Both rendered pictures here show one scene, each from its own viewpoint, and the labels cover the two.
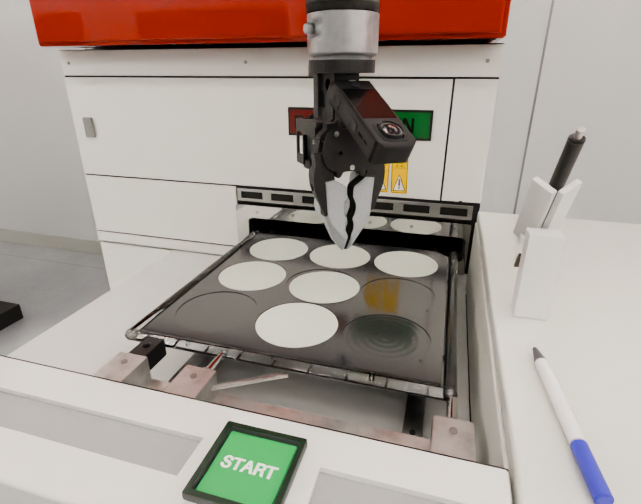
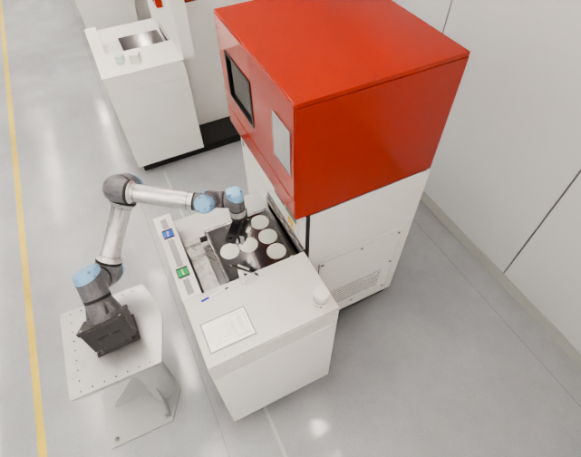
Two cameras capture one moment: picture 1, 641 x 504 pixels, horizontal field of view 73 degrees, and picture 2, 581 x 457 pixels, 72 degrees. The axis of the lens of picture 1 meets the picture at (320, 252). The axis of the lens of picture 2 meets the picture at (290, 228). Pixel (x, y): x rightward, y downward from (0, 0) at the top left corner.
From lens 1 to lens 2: 1.79 m
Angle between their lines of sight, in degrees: 47
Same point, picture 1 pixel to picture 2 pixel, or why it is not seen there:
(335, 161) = not seen: hidden behind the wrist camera
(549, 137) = (574, 208)
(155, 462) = (178, 264)
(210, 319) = (218, 238)
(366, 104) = (233, 228)
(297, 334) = (226, 254)
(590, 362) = (232, 295)
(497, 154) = (537, 194)
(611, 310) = (255, 293)
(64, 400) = (177, 247)
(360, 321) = (239, 259)
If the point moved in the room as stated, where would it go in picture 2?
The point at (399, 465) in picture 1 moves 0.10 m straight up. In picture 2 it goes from (194, 284) to (189, 272)
